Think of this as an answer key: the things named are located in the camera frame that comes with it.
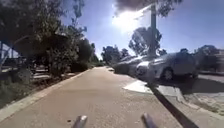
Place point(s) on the distant group of trees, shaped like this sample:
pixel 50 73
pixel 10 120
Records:
pixel 111 55

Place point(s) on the overhanging tree foliage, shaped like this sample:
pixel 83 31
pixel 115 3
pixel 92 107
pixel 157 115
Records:
pixel 133 4

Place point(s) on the planted ground strip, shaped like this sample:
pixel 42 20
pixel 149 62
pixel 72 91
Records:
pixel 16 90

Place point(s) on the silver car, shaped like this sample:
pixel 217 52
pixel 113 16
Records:
pixel 173 65

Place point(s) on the dark parked car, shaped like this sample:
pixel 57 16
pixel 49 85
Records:
pixel 123 66

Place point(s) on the row of trees and bushes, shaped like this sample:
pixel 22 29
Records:
pixel 56 43

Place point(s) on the pale concrete strip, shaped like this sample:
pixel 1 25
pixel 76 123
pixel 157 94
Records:
pixel 166 90

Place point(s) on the pale concrete kerb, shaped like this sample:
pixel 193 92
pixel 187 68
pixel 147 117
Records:
pixel 20 105

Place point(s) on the brown paved path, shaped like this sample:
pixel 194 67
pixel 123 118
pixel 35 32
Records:
pixel 100 96

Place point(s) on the robot's own part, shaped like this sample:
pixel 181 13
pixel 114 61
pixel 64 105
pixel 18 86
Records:
pixel 80 122
pixel 148 121

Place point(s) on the tall grey pole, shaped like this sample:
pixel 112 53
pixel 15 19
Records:
pixel 153 30

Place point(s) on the tall tree behind cars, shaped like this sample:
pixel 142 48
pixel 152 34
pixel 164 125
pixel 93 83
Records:
pixel 143 40

